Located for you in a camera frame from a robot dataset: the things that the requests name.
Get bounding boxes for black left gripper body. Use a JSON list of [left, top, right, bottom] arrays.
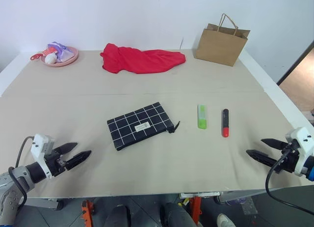
[[45, 148, 69, 177]]

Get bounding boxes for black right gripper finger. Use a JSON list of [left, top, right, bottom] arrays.
[[261, 138, 288, 151], [245, 149, 281, 168]]

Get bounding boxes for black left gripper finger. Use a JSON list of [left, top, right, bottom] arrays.
[[55, 142, 79, 156], [64, 150, 92, 171]]

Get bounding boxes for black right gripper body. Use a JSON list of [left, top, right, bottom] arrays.
[[276, 142, 300, 175]]

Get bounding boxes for black checkered pencil pouch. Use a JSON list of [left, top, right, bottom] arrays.
[[106, 101, 181, 152]]

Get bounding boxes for black marker with red cap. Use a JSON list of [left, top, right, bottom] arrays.
[[221, 108, 231, 138]]

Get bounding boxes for orange metal stand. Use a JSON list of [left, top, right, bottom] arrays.
[[81, 199, 94, 227], [189, 196, 204, 226]]

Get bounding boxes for green highlighter pen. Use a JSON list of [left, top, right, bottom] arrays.
[[197, 104, 208, 129]]

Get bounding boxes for white shoe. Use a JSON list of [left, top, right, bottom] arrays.
[[216, 213, 236, 227]]

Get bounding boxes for pink plate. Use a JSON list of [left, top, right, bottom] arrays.
[[42, 46, 79, 67]]

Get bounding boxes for white round ball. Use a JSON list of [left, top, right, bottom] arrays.
[[44, 53, 58, 64]]

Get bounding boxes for purple plastic wrapper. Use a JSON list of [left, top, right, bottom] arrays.
[[47, 41, 75, 61]]

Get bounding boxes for dark rounded shape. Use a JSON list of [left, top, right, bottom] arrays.
[[160, 202, 195, 227]]

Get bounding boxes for red cloth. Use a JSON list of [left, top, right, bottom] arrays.
[[99, 42, 187, 75]]

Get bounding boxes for brown paper bag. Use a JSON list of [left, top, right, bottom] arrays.
[[194, 13, 251, 67]]

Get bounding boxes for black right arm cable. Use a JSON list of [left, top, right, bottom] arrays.
[[265, 151, 314, 212]]

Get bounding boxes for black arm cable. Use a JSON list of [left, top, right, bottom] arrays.
[[265, 151, 314, 212], [8, 136, 34, 213]]

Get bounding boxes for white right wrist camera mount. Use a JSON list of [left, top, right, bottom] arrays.
[[285, 126, 314, 177]]

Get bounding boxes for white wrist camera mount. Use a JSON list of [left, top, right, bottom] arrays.
[[285, 126, 314, 177], [30, 133, 55, 181]]

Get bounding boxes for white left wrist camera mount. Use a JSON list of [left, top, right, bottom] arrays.
[[30, 133, 55, 181]]

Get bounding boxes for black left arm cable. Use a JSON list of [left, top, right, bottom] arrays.
[[8, 136, 34, 213]]

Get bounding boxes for grey table frame leg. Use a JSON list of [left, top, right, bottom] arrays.
[[26, 197, 65, 211]]

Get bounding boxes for white table bracket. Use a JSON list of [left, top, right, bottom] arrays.
[[180, 191, 221, 199]]

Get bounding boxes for dark door frame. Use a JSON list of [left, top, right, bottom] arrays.
[[277, 39, 314, 86]]

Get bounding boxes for red handled tool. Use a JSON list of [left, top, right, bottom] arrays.
[[30, 48, 58, 61]]

